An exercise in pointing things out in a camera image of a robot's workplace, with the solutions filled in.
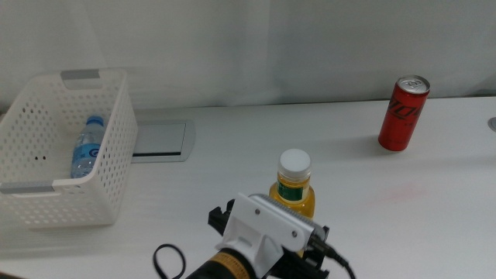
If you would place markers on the yellow tea bottle white cap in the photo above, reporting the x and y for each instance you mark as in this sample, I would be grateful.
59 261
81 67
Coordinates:
294 166

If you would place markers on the red soda can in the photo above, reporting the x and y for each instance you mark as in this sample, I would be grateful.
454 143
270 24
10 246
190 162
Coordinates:
403 116

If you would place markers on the clear water bottle blue cap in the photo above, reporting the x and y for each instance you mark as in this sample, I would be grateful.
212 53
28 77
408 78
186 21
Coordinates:
87 151

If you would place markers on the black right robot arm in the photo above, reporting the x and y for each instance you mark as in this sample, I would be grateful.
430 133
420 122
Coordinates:
217 271

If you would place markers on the white fabric backdrop curtain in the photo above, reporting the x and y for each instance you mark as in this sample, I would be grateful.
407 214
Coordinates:
310 46

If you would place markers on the white perforated plastic basket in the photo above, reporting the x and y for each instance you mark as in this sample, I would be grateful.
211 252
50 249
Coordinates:
112 155

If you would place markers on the grey round table grommet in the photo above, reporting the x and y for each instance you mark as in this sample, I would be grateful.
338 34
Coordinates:
493 125

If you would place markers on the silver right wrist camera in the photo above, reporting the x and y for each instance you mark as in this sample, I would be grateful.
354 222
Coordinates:
288 212

